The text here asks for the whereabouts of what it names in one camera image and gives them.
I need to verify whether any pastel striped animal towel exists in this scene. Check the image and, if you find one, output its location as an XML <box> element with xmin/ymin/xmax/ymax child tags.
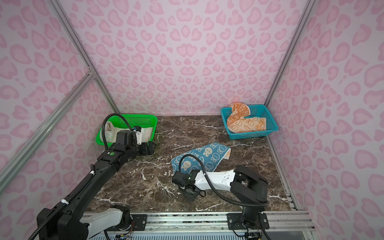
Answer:
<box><xmin>105</xmin><ymin>121</ymin><xmax>153</xmax><ymax>143</ymax></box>

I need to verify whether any blue patterned towel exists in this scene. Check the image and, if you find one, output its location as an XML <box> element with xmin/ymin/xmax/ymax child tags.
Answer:
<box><xmin>171</xmin><ymin>143</ymin><xmax>231</xmax><ymax>174</ymax></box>

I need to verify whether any orange patterned towel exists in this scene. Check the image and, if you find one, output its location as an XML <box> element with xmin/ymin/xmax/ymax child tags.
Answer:
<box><xmin>227</xmin><ymin>102</ymin><xmax>267</xmax><ymax>134</ymax></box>

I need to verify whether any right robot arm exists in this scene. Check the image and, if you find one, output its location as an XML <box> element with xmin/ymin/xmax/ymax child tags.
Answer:
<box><xmin>172</xmin><ymin>165</ymin><xmax>270</xmax><ymax>230</ymax></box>

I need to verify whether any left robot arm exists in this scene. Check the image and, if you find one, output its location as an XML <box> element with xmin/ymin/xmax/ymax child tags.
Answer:
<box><xmin>29</xmin><ymin>130</ymin><xmax>156</xmax><ymax>240</ymax></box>

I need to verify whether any green plastic basket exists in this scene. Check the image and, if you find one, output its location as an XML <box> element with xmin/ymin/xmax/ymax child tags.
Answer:
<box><xmin>95</xmin><ymin>114</ymin><xmax>158</xmax><ymax>147</ymax></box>

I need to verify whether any teal plastic basket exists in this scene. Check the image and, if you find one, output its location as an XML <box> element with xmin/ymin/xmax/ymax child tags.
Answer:
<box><xmin>221</xmin><ymin>102</ymin><xmax>279</xmax><ymax>140</ymax></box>

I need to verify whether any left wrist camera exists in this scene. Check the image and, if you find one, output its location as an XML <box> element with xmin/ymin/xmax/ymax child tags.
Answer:
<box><xmin>133</xmin><ymin>126</ymin><xmax>143</xmax><ymax>145</ymax></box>

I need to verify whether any aluminium frame diagonal bar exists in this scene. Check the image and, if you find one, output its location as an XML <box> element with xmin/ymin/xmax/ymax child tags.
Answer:
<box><xmin>1</xmin><ymin>71</ymin><xmax>94</xmax><ymax>193</ymax></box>

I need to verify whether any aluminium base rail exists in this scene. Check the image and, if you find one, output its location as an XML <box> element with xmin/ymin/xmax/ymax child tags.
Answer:
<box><xmin>80</xmin><ymin>211</ymin><xmax>316</xmax><ymax>240</ymax></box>

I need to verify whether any aluminium frame corner post left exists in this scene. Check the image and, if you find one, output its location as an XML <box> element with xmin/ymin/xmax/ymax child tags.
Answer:
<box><xmin>47</xmin><ymin>0</ymin><xmax>121</xmax><ymax>114</ymax></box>

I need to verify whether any aluminium frame corner post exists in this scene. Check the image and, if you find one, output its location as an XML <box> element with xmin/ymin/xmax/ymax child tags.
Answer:
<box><xmin>264</xmin><ymin>0</ymin><xmax>319</xmax><ymax>108</ymax></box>
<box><xmin>47</xmin><ymin>0</ymin><xmax>121</xmax><ymax>114</ymax></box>

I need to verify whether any aluminium frame corner post right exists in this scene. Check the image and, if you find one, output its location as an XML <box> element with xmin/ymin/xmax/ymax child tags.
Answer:
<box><xmin>264</xmin><ymin>0</ymin><xmax>319</xmax><ymax>108</ymax></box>

